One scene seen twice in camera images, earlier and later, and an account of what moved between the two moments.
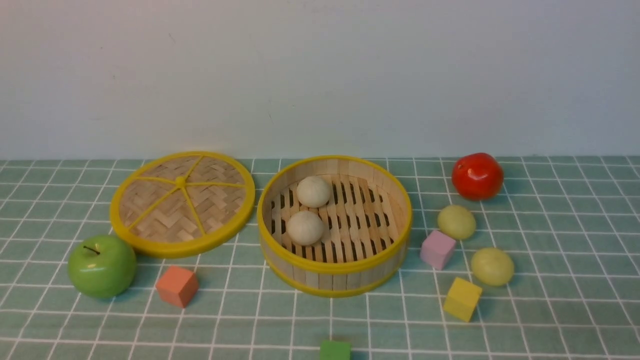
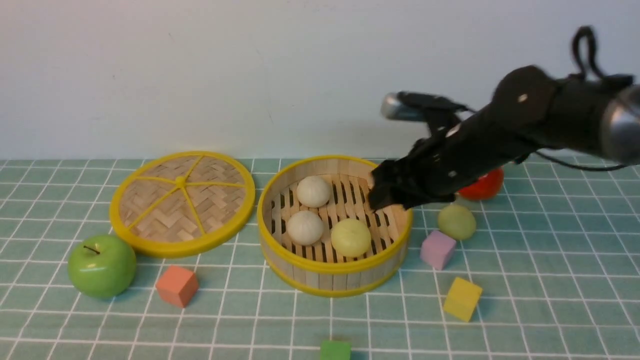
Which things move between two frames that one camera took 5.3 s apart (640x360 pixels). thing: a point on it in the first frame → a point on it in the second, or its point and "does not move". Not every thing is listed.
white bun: x=313 y=191 does not move
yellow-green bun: x=492 y=266 → x=350 y=237
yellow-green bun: x=456 y=222 does not move
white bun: x=305 y=228 does not move
